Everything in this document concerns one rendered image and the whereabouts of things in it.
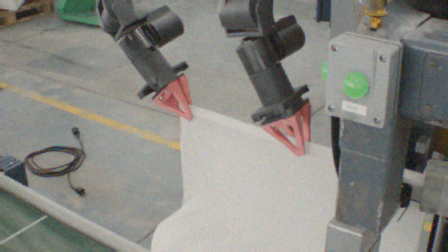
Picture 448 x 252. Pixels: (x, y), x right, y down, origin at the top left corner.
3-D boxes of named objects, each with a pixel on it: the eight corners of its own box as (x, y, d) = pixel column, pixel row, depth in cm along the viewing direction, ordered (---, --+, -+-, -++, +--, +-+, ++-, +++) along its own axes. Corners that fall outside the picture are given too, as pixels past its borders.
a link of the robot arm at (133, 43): (113, 45, 113) (118, 32, 108) (140, 29, 116) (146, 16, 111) (133, 72, 112) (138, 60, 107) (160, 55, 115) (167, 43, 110)
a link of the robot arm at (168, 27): (100, 22, 114) (108, 4, 107) (144, -2, 120) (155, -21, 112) (132, 69, 115) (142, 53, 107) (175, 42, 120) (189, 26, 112)
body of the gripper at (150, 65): (191, 67, 112) (169, 38, 113) (157, 84, 105) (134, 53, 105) (174, 85, 117) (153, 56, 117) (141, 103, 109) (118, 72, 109)
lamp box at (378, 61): (324, 113, 67) (328, 39, 63) (340, 101, 70) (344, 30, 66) (383, 129, 63) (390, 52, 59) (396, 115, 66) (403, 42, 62)
